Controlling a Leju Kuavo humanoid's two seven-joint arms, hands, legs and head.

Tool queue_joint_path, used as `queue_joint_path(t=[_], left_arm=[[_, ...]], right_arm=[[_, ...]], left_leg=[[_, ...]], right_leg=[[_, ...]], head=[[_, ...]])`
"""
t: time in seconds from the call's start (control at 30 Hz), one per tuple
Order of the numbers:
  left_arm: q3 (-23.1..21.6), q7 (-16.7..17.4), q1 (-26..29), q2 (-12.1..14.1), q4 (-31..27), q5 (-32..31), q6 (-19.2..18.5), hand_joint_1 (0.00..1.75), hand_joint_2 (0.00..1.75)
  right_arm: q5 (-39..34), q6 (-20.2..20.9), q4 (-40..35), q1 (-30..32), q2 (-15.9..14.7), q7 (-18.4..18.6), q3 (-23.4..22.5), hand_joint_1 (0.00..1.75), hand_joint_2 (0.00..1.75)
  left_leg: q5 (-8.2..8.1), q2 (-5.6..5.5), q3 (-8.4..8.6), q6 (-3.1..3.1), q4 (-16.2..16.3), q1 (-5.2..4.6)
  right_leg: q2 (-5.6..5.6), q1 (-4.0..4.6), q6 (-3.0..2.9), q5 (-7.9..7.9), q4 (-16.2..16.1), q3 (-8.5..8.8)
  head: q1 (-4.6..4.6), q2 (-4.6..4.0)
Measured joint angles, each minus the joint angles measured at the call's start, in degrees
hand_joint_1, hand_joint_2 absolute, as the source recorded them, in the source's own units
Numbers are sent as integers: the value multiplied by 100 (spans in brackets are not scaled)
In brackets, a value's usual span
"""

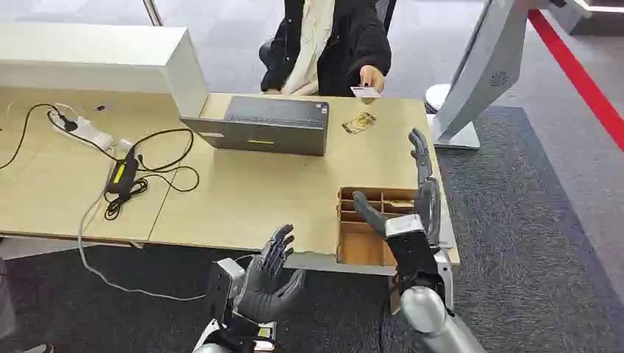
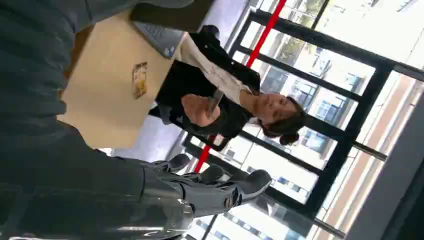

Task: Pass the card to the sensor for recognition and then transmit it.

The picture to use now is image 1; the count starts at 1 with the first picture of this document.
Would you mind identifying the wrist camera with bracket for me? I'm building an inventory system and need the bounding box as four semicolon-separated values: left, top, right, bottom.
207;258;247;324
385;214;440;292

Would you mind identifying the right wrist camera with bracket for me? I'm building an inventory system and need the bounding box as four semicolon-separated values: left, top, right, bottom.
385;214;440;292

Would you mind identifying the long grey cable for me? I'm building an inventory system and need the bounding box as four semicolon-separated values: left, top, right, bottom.
77;141;259;302

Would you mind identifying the person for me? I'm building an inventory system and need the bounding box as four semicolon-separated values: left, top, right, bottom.
259;0;397;97

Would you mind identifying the white power strip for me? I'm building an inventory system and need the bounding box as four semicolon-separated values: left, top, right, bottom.
51;115;116;151

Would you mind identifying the white desk frame rail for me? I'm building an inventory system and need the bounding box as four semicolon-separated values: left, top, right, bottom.
285;252;391;277

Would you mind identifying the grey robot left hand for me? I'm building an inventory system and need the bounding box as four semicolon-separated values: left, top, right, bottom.
236;224;307;324

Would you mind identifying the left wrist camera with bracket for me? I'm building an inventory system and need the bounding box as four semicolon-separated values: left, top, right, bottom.
207;258;247;324

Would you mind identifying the white ID card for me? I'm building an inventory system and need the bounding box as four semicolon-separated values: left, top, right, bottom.
350;86;382;100

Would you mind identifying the metal pole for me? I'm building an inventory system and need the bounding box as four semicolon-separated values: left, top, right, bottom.
142;0;164;28

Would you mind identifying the silver kiosk stand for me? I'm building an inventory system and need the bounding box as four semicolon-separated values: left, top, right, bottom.
431;0;593;151

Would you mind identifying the wooden desk leg panel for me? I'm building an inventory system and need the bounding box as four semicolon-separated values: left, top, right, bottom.
388;275;403;315

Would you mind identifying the grey laptop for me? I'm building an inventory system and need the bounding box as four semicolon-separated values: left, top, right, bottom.
180;96;330;157

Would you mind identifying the black power adapter yellow label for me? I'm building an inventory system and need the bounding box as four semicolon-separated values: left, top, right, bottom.
106;148;140;196

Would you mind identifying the person's left hand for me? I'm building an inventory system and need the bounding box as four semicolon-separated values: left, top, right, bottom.
359;64;386;94

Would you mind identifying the black charging cable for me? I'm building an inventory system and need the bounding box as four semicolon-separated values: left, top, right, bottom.
103;128;201;221

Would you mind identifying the black mains cable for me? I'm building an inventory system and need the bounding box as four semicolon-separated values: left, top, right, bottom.
47;110;129;164

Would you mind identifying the thin black cable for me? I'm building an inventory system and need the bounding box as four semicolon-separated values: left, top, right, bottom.
0;103;62;171

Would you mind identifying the wooden card box with compartments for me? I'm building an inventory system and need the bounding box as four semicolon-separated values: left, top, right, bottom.
336;186;425;268

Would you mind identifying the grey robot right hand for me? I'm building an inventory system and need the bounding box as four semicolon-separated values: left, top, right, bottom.
352;128;442;252

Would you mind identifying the dark platform with lit edge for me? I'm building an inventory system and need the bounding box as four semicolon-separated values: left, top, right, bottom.
567;0;624;38

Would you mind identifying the white round base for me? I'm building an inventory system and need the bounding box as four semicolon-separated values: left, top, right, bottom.
424;83;452;114

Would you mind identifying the white desk partition box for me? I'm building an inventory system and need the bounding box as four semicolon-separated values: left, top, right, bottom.
0;21;210;119

